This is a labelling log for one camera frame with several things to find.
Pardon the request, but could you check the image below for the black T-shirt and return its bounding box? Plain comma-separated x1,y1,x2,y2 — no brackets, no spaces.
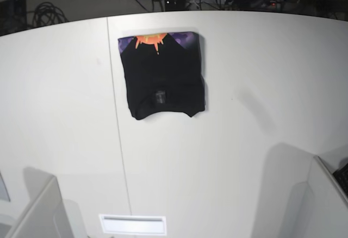
118,32,206,120

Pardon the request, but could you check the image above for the power strip with red light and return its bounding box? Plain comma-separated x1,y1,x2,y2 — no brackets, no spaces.
224,0,279,10

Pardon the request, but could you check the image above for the white table slot plate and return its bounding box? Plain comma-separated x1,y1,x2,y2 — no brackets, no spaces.
99,214,167,236

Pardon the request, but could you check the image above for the white partition panel left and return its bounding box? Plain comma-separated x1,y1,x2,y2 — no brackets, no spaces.
1,167,88,237

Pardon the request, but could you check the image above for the white partition panel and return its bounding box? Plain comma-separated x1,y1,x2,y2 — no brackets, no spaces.
1,167,88,237
285,155,348,238

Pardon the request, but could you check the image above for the black keyboard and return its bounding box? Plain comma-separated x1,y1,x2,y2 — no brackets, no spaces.
333,164,348,197

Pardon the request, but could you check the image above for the white partition panel right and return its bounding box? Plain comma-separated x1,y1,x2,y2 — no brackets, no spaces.
285,155,348,238

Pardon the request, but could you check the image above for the coiled black cable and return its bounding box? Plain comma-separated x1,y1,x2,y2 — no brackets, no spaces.
32,1,69,28

